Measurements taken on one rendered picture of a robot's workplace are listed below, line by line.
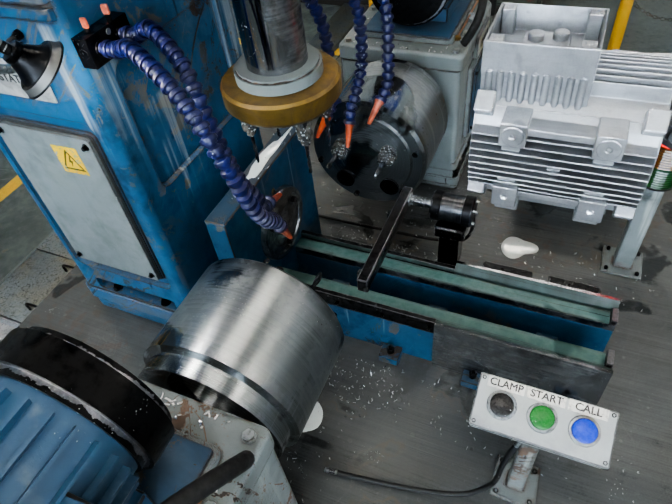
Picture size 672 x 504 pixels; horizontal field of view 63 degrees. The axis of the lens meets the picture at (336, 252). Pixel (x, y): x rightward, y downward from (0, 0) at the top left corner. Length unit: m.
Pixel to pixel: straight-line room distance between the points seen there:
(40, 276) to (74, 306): 0.73
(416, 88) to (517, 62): 0.52
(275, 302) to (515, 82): 0.41
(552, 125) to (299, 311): 0.40
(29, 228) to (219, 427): 2.51
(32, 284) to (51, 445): 1.61
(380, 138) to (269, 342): 0.53
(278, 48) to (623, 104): 0.43
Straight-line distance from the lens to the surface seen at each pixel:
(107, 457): 0.53
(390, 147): 1.11
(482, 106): 0.67
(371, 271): 0.93
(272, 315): 0.75
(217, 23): 1.04
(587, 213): 0.72
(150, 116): 0.92
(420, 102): 1.14
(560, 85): 0.67
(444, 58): 1.24
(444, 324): 0.99
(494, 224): 1.35
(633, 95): 0.69
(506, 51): 0.66
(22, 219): 3.17
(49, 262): 2.14
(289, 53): 0.79
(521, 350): 0.98
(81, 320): 1.35
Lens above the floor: 1.73
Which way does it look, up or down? 47 degrees down
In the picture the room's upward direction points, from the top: 8 degrees counter-clockwise
